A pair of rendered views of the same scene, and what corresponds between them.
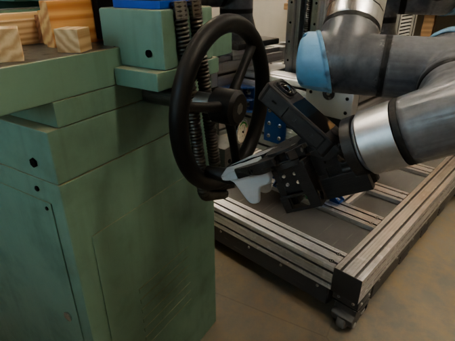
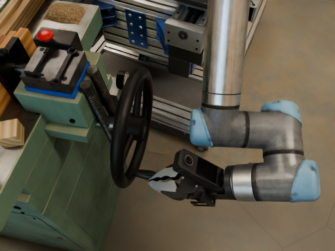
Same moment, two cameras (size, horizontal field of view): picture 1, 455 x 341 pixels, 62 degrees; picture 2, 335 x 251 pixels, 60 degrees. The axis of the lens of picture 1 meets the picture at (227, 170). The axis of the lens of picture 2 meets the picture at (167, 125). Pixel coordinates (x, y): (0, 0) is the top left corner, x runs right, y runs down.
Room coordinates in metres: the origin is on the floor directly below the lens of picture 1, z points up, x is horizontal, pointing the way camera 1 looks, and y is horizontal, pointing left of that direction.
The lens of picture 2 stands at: (0.25, 0.05, 1.40)
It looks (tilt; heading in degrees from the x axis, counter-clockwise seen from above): 58 degrees down; 340
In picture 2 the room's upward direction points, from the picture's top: straight up
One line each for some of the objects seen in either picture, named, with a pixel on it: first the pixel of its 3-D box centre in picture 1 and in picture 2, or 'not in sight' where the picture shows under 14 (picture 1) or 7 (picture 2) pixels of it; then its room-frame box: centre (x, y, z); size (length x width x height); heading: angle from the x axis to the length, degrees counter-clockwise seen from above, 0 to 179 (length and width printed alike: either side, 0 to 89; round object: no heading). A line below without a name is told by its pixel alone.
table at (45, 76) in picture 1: (126, 56); (37, 92); (0.75, 0.19, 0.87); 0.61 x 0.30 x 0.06; 149
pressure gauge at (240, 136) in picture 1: (236, 134); (121, 81); (0.91, -0.02, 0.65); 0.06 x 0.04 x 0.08; 149
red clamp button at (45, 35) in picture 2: not in sight; (45, 35); (0.75, 0.12, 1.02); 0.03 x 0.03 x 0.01
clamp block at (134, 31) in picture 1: (159, 34); (65, 85); (0.70, 0.12, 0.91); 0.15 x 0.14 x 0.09; 149
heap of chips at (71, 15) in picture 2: not in sight; (64, 10); (0.97, 0.08, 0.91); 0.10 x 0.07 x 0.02; 59
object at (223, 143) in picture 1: (214, 153); (106, 91); (0.94, 0.03, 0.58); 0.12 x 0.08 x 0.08; 59
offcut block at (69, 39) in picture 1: (73, 39); (10, 133); (0.62, 0.24, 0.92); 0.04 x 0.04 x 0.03; 83
